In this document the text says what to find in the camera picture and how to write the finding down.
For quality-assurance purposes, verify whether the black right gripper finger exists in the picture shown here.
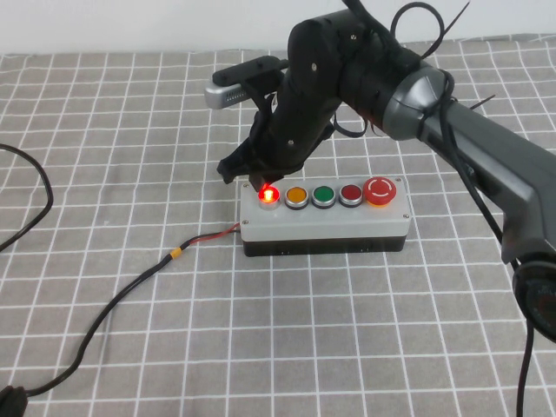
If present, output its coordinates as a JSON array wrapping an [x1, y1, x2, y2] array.
[[248, 167, 286, 191], [217, 142, 261, 185]]

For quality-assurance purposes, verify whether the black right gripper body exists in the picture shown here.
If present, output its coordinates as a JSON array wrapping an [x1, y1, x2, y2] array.
[[248, 71, 343, 173]]

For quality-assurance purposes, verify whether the red domed push button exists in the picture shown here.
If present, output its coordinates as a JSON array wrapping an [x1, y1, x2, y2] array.
[[256, 185, 281, 210]]

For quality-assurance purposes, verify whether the yellow flat push button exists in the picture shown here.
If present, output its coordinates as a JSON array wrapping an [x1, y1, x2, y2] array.
[[284, 185, 310, 211]]

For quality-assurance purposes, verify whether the green flat push button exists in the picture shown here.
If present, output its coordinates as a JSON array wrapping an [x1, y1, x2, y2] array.
[[310, 185, 337, 210]]

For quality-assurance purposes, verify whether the grey black button box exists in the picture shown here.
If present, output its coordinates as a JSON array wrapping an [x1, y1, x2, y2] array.
[[238, 176, 412, 258]]

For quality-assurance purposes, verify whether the dark red flat push button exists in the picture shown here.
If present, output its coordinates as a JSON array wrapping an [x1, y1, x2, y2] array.
[[338, 183, 364, 209]]

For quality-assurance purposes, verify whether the red mushroom emergency stop button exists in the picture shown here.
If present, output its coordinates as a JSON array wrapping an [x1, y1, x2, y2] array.
[[362, 176, 398, 209]]

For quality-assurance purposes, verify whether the grey white checked tablecloth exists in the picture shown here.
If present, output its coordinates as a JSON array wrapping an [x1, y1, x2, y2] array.
[[0, 36, 556, 417]]

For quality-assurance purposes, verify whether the black power adapter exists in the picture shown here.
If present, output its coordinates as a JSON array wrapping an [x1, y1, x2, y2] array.
[[0, 384, 30, 417]]

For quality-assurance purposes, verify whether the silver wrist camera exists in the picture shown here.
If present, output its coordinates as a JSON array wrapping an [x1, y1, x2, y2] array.
[[203, 56, 290, 112]]

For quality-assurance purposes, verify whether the black cable with yellow band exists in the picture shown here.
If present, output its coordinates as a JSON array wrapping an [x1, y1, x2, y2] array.
[[23, 222, 242, 397]]

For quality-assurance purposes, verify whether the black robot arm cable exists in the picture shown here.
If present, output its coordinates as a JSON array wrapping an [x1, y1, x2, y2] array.
[[388, 1, 536, 417]]

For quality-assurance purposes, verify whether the plain black cable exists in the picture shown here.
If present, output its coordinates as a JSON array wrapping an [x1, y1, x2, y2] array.
[[0, 143, 54, 253]]

